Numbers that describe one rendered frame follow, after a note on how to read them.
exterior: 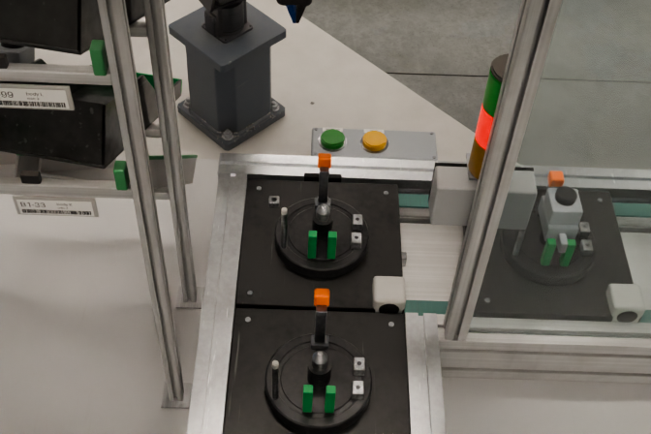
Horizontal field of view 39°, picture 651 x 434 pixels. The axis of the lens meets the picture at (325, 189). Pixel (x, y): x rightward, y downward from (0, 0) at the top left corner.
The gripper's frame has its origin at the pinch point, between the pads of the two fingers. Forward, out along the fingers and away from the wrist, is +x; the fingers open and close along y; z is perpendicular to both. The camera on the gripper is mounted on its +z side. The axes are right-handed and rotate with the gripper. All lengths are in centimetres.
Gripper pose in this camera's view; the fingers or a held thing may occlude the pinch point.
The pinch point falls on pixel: (295, 2)
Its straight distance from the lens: 131.5
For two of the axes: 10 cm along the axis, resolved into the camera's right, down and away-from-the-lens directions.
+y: 10.0, 0.4, 0.2
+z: -0.2, 7.5, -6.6
